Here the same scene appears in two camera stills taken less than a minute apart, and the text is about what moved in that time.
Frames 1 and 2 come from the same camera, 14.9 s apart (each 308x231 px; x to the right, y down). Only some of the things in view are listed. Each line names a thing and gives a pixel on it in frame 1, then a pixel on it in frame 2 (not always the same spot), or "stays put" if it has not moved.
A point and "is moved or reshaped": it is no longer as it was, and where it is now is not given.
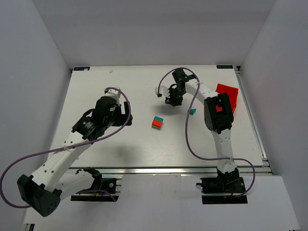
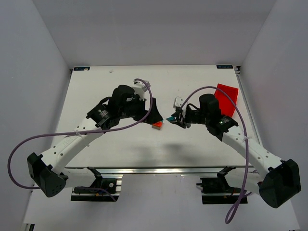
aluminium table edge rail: x=169 y=170 stays put
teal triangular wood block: x=192 y=111 is moved or reshaped
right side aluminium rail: x=265 y=160 stays put
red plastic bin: x=232 y=92 stays put
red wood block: x=157 y=123 stays put
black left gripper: x=124 y=115 → x=147 y=113
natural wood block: x=157 y=128 stays put
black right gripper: x=173 y=99 → x=182 y=118
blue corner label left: x=82 y=68 stays put
